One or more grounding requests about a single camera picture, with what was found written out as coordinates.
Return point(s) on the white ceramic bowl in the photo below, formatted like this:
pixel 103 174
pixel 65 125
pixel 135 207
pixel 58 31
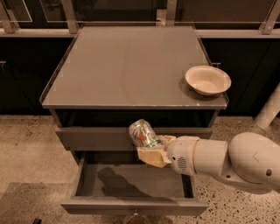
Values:
pixel 207 80

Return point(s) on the open grey middle drawer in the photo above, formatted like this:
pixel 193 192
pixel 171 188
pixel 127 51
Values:
pixel 118 183

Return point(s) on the metal middle drawer knob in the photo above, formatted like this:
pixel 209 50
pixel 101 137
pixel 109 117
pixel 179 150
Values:
pixel 137 218

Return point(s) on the grey drawer cabinet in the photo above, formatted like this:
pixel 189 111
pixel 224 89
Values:
pixel 111 77

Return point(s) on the metal railing frame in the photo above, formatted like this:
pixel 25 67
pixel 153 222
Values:
pixel 210 19

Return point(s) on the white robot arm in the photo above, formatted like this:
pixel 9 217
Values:
pixel 250 162

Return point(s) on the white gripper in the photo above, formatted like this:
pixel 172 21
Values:
pixel 182 154

